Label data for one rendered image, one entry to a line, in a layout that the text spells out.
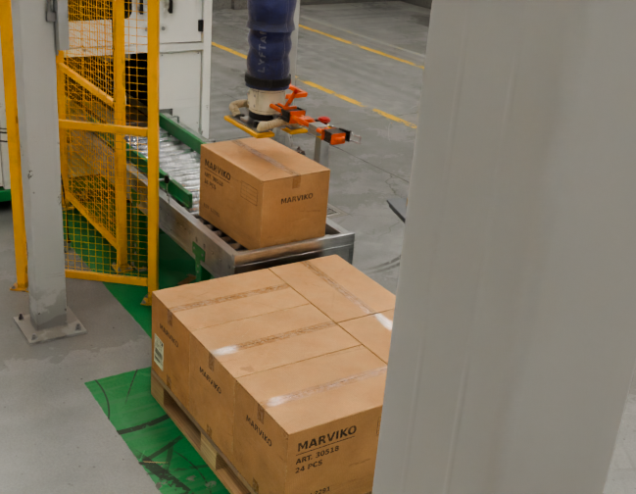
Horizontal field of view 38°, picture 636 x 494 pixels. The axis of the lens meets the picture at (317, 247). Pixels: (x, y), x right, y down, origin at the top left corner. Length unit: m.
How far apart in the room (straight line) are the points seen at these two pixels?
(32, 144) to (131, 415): 1.36
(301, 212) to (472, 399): 3.99
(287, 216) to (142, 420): 1.20
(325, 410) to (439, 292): 2.83
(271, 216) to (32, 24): 1.40
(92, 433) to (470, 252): 3.72
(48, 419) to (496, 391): 3.83
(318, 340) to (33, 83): 1.79
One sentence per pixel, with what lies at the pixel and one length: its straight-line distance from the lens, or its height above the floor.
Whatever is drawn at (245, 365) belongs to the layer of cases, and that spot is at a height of 0.54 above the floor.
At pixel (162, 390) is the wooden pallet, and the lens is 4.29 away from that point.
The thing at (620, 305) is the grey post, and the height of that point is 2.20.
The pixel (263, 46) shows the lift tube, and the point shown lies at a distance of 4.44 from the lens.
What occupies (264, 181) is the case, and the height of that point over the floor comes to 0.94.
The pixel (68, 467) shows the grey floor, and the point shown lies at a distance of 4.03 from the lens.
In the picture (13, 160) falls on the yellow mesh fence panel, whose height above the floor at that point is 0.77.
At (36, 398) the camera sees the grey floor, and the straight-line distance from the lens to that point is 4.46.
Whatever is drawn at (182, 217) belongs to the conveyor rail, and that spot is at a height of 0.59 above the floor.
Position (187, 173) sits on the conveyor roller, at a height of 0.53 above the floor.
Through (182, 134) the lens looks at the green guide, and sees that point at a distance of 6.10.
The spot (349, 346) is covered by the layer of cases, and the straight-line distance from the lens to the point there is 3.80.
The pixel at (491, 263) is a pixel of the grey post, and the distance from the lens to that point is 0.54.
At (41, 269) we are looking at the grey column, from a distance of 4.82.
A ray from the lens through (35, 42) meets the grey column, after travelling 4.45.
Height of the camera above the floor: 2.45
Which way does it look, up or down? 24 degrees down
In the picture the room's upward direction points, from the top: 5 degrees clockwise
